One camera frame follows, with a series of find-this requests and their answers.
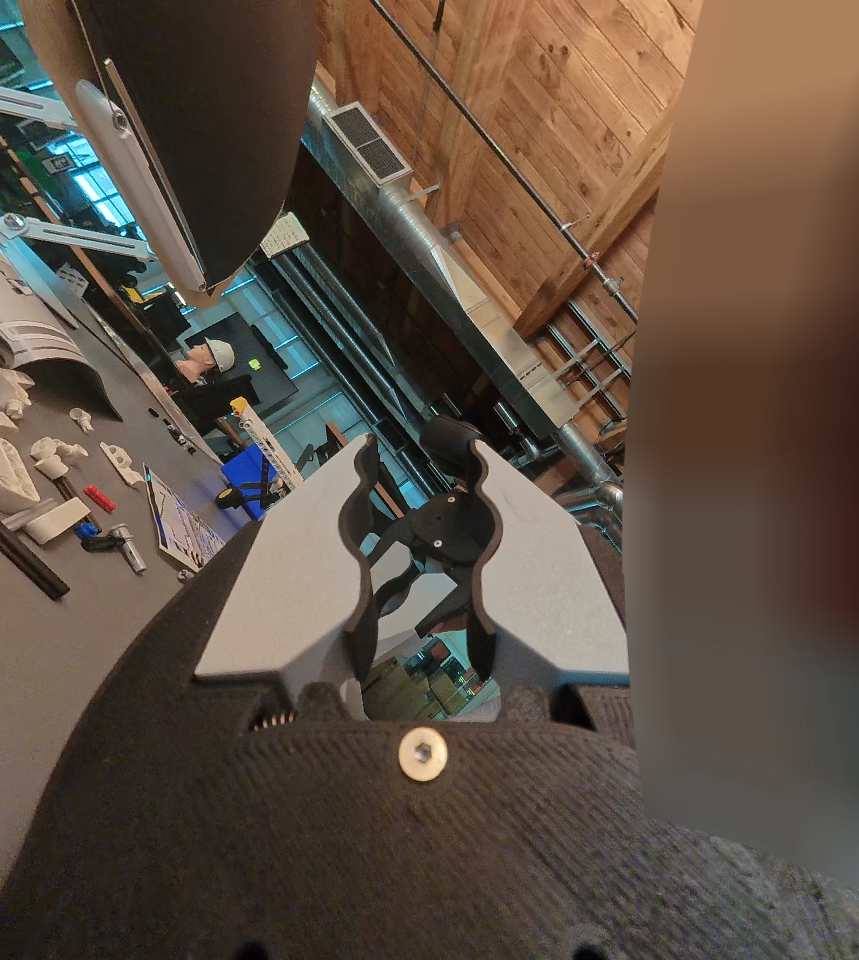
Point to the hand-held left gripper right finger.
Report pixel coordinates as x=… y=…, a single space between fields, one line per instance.
x=549 y=592

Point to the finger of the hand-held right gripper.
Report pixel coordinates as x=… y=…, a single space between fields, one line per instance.
x=396 y=553
x=429 y=607

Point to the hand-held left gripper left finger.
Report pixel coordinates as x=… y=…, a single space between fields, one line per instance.
x=279 y=592

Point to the grey lego pin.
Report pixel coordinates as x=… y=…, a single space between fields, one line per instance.
x=129 y=549

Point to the small black lego connector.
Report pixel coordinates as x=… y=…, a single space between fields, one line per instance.
x=99 y=543

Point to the small blue lego pin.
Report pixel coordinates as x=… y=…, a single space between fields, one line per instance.
x=87 y=530

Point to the small red lego connector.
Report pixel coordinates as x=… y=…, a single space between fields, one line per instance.
x=99 y=498

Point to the short black lego rod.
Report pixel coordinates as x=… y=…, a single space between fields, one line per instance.
x=68 y=491

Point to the long black lego axle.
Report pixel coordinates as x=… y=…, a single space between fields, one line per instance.
x=21 y=556

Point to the open lego instruction booklet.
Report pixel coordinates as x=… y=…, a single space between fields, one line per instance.
x=17 y=322

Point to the yellow black wheel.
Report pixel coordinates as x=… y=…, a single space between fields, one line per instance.
x=230 y=498

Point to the printed sticker sheet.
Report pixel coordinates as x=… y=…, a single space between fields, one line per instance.
x=182 y=521

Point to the blue plastic bin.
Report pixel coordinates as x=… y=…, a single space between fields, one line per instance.
x=246 y=472

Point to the white perforated beam tower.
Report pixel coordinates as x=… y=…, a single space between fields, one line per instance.
x=268 y=442

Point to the black background monitor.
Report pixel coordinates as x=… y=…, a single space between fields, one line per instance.
x=264 y=360

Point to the white paper note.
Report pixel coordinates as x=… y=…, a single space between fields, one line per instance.
x=285 y=235

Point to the black ceiling pipe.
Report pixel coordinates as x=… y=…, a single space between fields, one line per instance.
x=519 y=176

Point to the white air vent grille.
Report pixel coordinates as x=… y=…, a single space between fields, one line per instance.
x=368 y=142

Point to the large black curved panel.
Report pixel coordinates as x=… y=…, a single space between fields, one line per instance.
x=204 y=127

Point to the grey wall pipes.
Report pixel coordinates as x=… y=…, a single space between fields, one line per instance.
x=347 y=337

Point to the silver metal air duct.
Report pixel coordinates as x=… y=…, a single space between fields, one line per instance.
x=459 y=277

